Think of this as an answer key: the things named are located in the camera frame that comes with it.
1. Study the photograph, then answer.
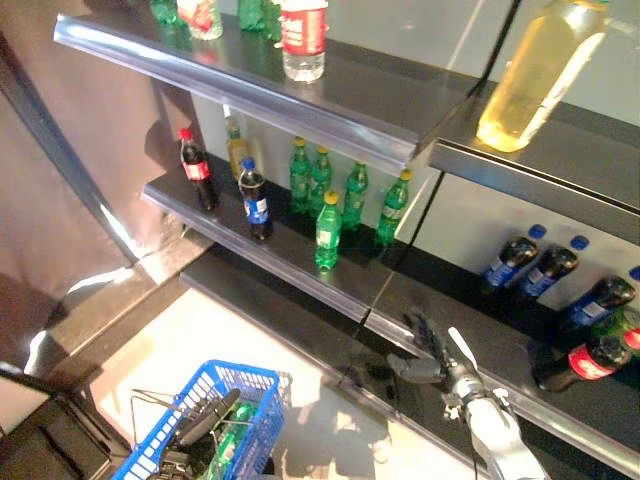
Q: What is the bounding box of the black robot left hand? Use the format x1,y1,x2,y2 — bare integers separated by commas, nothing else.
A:
159,388,242,480

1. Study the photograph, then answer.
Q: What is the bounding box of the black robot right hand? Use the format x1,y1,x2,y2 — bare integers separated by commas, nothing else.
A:
386,309,481,389

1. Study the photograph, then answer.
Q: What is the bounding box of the green soda bottle yellow cap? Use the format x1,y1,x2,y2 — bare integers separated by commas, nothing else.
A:
308,145,334,217
314,190,344,272
288,136,313,215
341,160,370,232
588,305,640,342
207,401,257,480
374,169,414,247

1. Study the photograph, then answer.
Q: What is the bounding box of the blue plastic shopping basket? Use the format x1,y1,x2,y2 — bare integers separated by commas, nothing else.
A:
109,359,294,480

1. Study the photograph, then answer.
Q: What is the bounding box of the black base shelf board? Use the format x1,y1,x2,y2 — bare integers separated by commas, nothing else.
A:
179,249,371,386
319,324,640,480

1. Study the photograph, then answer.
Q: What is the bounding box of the cola bottle blue label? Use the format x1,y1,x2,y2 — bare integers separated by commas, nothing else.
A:
237,156,275,241
567,266,640,329
517,234,592,299
480,223,547,292

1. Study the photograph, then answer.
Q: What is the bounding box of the black low cabinet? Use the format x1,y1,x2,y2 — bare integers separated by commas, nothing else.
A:
0,367,132,480

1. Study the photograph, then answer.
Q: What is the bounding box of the cola bottle red label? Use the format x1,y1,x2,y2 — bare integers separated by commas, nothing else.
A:
178,127,220,212
531,327,640,393

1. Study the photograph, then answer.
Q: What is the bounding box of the dark brown glossy platform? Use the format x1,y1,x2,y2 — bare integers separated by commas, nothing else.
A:
0,234,214,381

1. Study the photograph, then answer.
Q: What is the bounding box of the large yellow tea bottle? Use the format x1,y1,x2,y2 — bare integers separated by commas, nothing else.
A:
474,0,610,154

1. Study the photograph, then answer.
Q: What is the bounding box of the dark brown slanted beam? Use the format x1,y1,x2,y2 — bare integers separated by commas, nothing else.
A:
0,29,141,264

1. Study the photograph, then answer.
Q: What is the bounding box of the water bottle red label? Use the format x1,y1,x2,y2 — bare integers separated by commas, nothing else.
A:
279,0,330,85
175,0,225,41

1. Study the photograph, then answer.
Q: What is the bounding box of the large green soda bottle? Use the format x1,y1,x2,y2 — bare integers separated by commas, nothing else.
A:
148,0,180,25
236,0,283,42

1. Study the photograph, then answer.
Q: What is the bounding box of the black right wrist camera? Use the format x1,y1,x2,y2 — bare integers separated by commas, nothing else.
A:
442,392,466,421

